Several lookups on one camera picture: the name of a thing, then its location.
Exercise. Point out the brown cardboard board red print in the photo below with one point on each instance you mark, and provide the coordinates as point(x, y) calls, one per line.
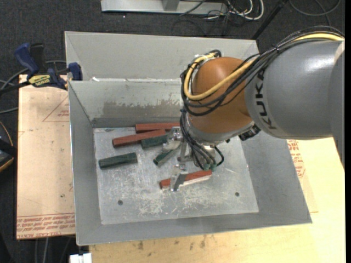
point(44, 152)

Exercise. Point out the grey metal bin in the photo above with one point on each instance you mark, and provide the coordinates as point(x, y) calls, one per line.
point(153, 201)

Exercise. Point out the dark green flat block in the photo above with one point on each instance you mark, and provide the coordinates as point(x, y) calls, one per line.
point(163, 158)
point(153, 142)
point(118, 160)

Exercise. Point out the black cylinder on white bracket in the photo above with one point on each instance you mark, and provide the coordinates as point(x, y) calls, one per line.
point(249, 133)

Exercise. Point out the red-brown flat block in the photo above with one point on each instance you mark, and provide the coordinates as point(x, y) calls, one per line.
point(196, 177)
point(137, 139)
point(153, 127)

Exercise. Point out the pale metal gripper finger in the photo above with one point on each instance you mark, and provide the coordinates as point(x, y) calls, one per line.
point(179, 177)
point(175, 134)

